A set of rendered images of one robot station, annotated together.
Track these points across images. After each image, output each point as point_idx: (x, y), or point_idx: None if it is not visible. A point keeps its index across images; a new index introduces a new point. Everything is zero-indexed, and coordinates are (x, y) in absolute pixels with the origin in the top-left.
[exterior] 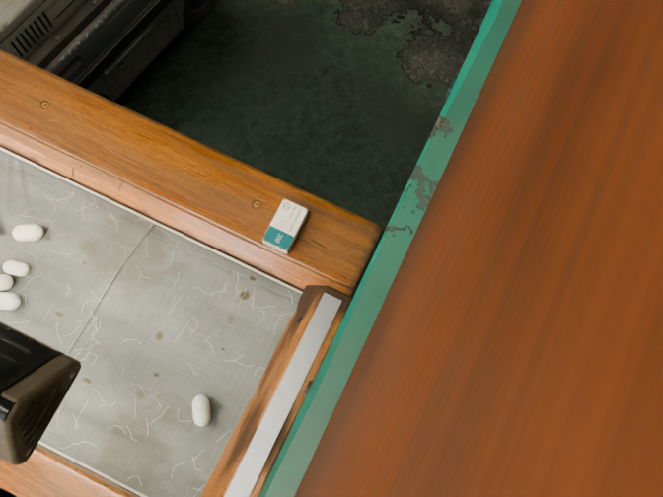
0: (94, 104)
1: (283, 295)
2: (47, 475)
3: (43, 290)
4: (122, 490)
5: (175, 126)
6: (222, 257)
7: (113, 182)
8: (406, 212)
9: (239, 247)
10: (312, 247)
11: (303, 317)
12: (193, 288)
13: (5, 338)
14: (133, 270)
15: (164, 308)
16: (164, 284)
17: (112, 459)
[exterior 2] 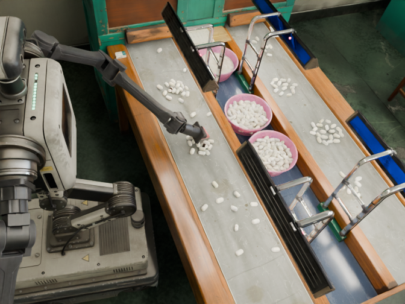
0: (127, 93)
1: (131, 53)
2: None
3: (166, 80)
4: (179, 50)
5: None
6: (134, 64)
7: (138, 81)
8: None
9: (130, 61)
10: (120, 51)
11: (133, 35)
12: (143, 64)
13: (164, 14)
14: (149, 72)
15: (150, 65)
16: (147, 67)
17: (177, 56)
